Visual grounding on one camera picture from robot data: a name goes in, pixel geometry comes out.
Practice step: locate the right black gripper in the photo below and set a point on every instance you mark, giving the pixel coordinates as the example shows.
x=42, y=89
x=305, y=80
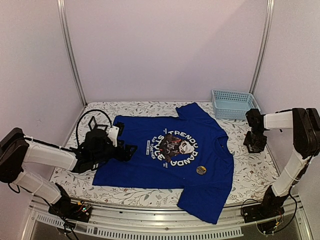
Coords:
x=261, y=146

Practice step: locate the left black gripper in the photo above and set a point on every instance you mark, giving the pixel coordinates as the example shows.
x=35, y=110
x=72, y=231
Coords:
x=126, y=156

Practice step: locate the black brooch box yellow brooch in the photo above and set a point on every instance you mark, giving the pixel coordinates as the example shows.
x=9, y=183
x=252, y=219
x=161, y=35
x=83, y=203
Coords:
x=94, y=125

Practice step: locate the light blue plastic basket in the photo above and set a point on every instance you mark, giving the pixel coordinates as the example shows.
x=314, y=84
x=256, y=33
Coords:
x=232, y=105

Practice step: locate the blue printed t-shirt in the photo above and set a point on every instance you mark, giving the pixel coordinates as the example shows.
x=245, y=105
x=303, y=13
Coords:
x=169, y=150

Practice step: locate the round yellow blue brooch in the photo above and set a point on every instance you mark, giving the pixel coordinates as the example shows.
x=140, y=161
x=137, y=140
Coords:
x=201, y=170

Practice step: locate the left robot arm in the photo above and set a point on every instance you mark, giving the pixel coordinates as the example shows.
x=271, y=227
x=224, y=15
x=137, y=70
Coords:
x=18, y=149

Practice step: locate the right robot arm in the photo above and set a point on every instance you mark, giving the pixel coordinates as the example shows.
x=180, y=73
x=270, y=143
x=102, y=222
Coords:
x=305, y=126

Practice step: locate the floral patterned tablecloth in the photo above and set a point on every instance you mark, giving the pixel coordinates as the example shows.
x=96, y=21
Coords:
x=253, y=172

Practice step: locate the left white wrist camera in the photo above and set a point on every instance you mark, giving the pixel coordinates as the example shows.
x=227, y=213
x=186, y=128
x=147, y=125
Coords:
x=114, y=132

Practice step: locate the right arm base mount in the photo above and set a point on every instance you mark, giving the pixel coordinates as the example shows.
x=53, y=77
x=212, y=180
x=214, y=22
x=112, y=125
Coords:
x=268, y=217

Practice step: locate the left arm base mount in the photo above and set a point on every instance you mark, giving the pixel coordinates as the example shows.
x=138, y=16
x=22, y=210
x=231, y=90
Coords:
x=64, y=208

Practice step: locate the right aluminium frame post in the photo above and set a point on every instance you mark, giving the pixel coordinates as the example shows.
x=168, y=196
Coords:
x=270, y=5

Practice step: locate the aluminium frame post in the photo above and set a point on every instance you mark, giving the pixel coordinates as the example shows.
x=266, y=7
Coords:
x=270, y=5
x=61, y=6

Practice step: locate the left aluminium frame post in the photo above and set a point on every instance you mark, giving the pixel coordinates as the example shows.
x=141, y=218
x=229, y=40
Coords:
x=61, y=6

